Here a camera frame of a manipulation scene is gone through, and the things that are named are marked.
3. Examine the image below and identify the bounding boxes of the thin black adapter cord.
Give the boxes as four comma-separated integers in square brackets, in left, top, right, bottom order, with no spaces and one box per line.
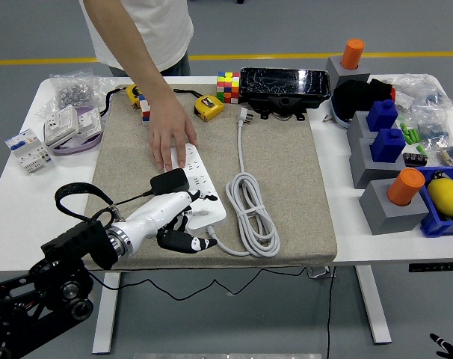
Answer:
[87,188,313,302]

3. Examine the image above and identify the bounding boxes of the black device cracked screen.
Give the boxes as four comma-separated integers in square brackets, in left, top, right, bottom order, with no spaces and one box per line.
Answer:
[238,67,331,121]

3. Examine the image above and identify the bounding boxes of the green plastic anchors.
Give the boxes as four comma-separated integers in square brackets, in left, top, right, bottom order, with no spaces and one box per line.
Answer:
[399,122,422,145]

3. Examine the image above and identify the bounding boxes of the grey block round hole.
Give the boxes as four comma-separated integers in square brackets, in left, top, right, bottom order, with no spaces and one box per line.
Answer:
[359,179,430,236]
[325,55,372,89]

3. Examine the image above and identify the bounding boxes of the blue square peg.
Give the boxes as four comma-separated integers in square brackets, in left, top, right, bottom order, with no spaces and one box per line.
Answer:
[369,128,406,164]
[366,99,399,132]

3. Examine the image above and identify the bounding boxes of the yellow lemon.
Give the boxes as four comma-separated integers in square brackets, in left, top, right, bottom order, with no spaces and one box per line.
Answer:
[427,179,453,217]

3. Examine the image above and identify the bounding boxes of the blue plastic bin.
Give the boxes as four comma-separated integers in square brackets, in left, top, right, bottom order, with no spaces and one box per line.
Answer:
[414,165,453,239]

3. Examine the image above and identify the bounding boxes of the clear bag of metal nuts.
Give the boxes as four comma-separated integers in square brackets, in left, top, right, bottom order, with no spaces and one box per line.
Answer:
[37,68,115,117]

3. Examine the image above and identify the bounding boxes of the clear bag blue parts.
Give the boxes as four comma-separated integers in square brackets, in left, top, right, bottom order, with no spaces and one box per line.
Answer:
[413,106,453,149]

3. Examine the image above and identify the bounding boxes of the black component pack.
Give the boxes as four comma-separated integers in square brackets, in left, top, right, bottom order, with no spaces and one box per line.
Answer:
[403,152,429,168]

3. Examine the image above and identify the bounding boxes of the large clear plastic bag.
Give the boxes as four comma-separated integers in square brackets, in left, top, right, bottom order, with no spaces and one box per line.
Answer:
[379,73,453,113]

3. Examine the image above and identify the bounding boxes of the colourful puzzle cube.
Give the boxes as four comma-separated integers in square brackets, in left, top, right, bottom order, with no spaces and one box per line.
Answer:
[216,71,241,105]
[138,93,152,127]

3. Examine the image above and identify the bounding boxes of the black table control panel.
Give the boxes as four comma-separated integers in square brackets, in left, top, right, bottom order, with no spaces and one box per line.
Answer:
[408,263,453,273]

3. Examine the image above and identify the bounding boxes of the orange cylinder peg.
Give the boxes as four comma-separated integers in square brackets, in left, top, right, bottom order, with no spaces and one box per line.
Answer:
[386,168,426,207]
[340,38,366,71]

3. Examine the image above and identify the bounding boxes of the grey-brown mat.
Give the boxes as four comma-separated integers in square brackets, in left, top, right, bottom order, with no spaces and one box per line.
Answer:
[80,84,339,271]

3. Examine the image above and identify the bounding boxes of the clear bag of resistors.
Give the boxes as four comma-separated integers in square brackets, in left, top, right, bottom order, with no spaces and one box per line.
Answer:
[434,144,453,168]

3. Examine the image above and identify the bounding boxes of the white power strip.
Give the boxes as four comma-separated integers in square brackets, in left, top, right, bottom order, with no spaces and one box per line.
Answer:
[166,144,227,235]

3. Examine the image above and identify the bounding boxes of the white power strip cable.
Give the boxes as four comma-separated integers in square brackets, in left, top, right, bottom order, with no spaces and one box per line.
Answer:
[207,106,281,258]

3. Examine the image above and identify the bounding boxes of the person's right hand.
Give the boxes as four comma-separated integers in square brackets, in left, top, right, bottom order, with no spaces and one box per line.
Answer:
[147,97,200,173]

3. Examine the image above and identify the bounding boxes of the grey block square hole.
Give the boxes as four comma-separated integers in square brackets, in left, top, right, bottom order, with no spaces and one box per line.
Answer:
[348,137,407,190]
[347,111,377,143]

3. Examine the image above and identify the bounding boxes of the white blue circuit breaker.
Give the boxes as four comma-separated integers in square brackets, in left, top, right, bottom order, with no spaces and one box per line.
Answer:
[4,128,55,174]

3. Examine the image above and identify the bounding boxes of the black hanging cable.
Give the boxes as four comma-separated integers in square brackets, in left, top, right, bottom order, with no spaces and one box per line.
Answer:
[325,266,338,359]

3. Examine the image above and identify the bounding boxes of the white wall socket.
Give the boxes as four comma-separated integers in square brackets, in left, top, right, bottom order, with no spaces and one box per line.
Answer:
[43,105,80,147]
[75,108,103,136]

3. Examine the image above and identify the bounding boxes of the white table leg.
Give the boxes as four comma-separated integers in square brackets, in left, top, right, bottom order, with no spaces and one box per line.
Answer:
[91,271,122,355]
[354,265,393,345]

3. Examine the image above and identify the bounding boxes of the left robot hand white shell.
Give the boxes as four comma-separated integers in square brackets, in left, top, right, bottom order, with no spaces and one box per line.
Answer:
[112,189,219,255]

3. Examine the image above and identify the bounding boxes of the black plug adapter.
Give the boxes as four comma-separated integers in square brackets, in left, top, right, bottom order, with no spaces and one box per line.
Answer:
[150,168,190,196]

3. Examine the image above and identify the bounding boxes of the yellow tape measure black face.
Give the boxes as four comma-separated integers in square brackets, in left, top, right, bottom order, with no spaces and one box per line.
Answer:
[101,82,142,117]

